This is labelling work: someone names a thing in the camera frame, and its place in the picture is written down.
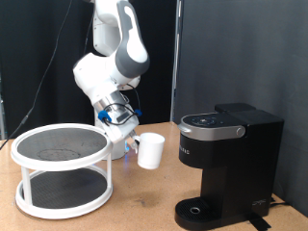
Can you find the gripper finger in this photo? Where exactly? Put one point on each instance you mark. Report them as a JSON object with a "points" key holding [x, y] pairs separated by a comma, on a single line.
{"points": [[135, 138], [134, 148]]}

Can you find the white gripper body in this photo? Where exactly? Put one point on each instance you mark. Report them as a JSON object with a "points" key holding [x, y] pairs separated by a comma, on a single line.
{"points": [[122, 128]]}

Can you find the white ceramic mug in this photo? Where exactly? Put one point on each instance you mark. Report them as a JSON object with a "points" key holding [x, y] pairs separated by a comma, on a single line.
{"points": [[150, 150]]}

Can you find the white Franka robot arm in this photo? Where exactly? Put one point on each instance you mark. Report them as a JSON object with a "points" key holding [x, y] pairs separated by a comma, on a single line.
{"points": [[106, 73]]}

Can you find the black Keurig coffee machine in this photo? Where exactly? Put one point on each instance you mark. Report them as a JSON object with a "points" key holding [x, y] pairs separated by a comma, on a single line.
{"points": [[243, 166]]}

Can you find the white two-tier turntable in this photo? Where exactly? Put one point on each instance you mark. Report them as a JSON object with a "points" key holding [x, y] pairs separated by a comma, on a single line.
{"points": [[61, 150]]}

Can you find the silver vertical pole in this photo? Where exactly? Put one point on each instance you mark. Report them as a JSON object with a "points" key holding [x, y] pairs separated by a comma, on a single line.
{"points": [[174, 80]]}

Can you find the black tape strip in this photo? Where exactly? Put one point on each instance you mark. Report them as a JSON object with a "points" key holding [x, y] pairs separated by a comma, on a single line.
{"points": [[260, 223]]}

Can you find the grey metal frame post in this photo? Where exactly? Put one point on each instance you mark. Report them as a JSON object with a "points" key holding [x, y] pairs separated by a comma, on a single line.
{"points": [[2, 118]]}

